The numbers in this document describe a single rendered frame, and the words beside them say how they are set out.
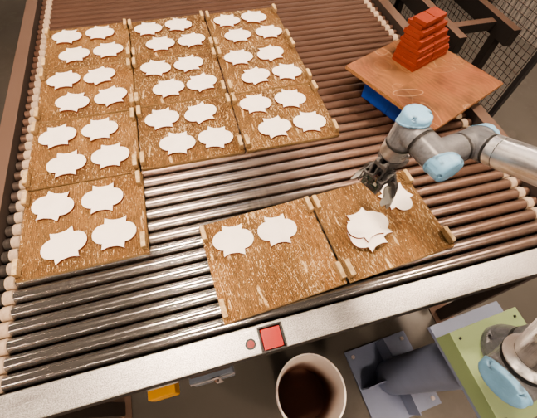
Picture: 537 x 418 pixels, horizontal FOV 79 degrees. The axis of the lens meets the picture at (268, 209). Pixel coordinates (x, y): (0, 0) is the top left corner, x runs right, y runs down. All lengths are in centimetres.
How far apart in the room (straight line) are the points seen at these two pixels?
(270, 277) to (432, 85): 111
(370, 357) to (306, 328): 102
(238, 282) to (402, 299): 53
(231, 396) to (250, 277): 99
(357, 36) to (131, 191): 149
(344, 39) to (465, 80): 69
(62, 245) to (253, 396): 121
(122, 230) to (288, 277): 58
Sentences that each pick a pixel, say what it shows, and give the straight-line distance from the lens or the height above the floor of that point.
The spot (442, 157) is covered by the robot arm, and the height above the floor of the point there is 139.
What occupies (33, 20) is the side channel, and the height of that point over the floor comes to 95.
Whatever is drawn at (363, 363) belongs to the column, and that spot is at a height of 1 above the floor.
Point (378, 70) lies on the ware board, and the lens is 167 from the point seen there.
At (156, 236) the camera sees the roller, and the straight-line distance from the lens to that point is 120.
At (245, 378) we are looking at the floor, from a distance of 195.
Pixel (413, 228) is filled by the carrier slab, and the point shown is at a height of 94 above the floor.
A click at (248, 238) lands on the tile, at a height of 95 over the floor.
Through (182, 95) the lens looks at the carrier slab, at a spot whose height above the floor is 94.
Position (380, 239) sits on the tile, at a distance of 117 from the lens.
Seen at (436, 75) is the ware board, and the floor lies 104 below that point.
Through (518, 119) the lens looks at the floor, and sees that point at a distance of 369.
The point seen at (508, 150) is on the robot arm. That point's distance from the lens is 90.
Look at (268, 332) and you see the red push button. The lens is 103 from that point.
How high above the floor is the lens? 194
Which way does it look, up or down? 58 degrees down
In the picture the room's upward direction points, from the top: 4 degrees clockwise
